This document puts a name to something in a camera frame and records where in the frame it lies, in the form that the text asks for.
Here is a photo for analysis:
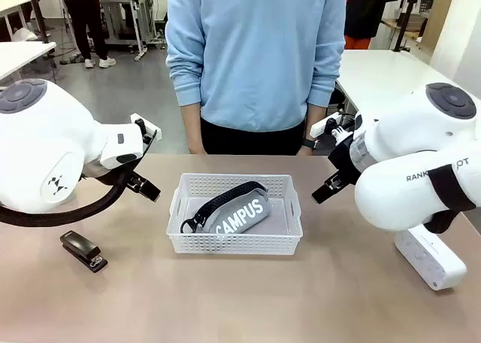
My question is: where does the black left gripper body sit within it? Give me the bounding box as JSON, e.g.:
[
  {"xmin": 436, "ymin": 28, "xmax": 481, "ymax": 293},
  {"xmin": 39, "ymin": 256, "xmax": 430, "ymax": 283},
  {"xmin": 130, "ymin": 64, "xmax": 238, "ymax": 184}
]
[{"xmin": 81, "ymin": 160, "xmax": 138, "ymax": 187}]

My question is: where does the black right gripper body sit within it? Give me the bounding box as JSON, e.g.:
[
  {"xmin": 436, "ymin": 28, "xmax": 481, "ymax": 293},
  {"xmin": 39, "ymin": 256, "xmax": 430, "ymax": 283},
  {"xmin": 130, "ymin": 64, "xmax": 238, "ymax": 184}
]
[{"xmin": 327, "ymin": 137, "xmax": 358, "ymax": 179}]

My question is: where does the black stapler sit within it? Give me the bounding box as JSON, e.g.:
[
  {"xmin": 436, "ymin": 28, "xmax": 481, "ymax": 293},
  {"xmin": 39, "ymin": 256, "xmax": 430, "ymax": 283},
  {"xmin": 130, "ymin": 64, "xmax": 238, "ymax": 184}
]
[{"xmin": 59, "ymin": 229, "xmax": 109, "ymax": 273}]

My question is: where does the grey CAMPUS pencil case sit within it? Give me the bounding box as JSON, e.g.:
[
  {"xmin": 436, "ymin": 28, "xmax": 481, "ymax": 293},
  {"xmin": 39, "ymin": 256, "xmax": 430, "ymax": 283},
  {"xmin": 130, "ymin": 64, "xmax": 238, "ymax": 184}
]
[{"xmin": 180, "ymin": 181, "xmax": 272, "ymax": 235}]

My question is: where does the white power strip box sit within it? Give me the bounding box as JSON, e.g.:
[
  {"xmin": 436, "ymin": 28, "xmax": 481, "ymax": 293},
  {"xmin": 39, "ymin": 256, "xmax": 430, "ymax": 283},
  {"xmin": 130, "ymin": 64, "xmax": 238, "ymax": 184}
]
[{"xmin": 394, "ymin": 224, "xmax": 468, "ymax": 292}]

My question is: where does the person's right forearm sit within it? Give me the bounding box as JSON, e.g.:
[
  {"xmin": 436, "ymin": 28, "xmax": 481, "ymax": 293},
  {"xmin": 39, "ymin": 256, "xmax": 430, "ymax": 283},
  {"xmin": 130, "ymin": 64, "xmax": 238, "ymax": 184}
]
[{"xmin": 180, "ymin": 104, "xmax": 206, "ymax": 148}]

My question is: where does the person's left forearm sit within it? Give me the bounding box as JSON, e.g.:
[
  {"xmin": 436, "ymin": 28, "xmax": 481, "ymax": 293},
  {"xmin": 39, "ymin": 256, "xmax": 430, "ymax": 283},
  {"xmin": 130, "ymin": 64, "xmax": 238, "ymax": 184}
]
[{"xmin": 300, "ymin": 104, "xmax": 328, "ymax": 143}]

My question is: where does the white perforated plastic basket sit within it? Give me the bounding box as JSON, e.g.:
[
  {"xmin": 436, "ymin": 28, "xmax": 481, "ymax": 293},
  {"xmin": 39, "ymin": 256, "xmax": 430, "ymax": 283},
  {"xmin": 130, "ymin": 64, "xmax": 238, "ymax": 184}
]
[{"xmin": 166, "ymin": 172, "xmax": 304, "ymax": 256}]

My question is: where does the person's right hand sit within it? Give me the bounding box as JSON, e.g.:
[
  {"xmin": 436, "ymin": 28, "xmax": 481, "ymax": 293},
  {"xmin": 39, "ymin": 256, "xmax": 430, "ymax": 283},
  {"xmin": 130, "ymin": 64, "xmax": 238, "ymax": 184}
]
[{"xmin": 186, "ymin": 141, "xmax": 208, "ymax": 156}]

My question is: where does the person in light blue sweatshirt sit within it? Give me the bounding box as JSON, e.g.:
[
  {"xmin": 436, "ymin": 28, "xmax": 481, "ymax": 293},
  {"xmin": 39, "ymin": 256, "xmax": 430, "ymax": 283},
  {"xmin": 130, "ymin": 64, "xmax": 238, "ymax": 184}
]
[{"xmin": 165, "ymin": 0, "xmax": 348, "ymax": 156}]

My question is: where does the small white side table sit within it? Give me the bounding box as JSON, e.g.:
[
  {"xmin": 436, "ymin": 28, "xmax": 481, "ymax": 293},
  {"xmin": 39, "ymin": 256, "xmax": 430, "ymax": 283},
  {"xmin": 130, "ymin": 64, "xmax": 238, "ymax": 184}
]
[{"xmin": 0, "ymin": 41, "xmax": 58, "ymax": 83}]

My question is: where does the background person in orange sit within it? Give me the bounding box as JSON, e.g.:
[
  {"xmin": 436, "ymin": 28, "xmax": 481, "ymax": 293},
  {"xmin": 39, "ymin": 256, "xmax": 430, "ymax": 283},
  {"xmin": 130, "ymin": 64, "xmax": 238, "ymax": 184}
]
[{"xmin": 343, "ymin": 0, "xmax": 411, "ymax": 51}]

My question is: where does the black tripod stand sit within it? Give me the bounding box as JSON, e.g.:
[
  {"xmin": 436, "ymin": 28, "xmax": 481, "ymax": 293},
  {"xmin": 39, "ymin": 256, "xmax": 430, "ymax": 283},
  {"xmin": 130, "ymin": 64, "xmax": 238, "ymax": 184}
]
[{"xmin": 392, "ymin": 0, "xmax": 422, "ymax": 54}]

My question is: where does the background person in black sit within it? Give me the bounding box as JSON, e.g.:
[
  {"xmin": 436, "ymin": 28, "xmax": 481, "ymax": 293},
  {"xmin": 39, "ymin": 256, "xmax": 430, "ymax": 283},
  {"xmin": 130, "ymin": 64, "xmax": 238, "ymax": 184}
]
[{"xmin": 54, "ymin": 0, "xmax": 118, "ymax": 70}]

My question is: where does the grey background workbench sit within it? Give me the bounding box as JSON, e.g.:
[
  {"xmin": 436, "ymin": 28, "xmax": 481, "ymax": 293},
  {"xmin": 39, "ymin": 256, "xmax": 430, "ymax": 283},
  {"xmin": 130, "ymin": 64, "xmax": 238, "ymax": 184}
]
[{"xmin": 98, "ymin": 0, "xmax": 158, "ymax": 62}]

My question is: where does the black pole stand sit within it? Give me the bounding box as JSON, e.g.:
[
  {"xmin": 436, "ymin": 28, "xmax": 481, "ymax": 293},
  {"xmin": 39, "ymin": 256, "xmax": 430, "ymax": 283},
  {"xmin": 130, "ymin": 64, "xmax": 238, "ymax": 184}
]
[{"xmin": 21, "ymin": 0, "xmax": 53, "ymax": 45}]

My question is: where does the white background desk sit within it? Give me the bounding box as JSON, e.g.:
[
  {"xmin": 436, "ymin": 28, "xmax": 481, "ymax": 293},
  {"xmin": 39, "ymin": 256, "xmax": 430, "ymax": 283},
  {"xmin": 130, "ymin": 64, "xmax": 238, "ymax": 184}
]
[{"xmin": 0, "ymin": 0, "xmax": 43, "ymax": 32}]

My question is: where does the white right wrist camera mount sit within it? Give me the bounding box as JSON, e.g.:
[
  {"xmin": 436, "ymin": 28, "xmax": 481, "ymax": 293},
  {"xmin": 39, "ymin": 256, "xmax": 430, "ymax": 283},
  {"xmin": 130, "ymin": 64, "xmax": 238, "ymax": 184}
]
[{"xmin": 309, "ymin": 111, "xmax": 357, "ymax": 141}]

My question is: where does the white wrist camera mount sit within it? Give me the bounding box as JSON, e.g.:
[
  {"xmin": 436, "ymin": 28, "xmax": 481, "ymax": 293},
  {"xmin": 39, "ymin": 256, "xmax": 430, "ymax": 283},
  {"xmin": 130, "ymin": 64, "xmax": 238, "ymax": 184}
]
[
  {"xmin": 309, "ymin": 111, "xmax": 357, "ymax": 141},
  {"xmin": 129, "ymin": 113, "xmax": 163, "ymax": 148}
]

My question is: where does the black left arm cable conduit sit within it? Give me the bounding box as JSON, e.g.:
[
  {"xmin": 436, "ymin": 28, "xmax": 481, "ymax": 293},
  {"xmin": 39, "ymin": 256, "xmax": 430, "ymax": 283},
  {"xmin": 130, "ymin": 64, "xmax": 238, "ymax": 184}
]
[{"xmin": 0, "ymin": 166, "xmax": 131, "ymax": 228}]

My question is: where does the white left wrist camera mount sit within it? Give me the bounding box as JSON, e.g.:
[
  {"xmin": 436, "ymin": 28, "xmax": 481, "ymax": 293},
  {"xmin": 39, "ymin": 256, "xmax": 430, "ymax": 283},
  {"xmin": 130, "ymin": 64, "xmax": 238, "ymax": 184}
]
[{"xmin": 129, "ymin": 113, "xmax": 163, "ymax": 148}]

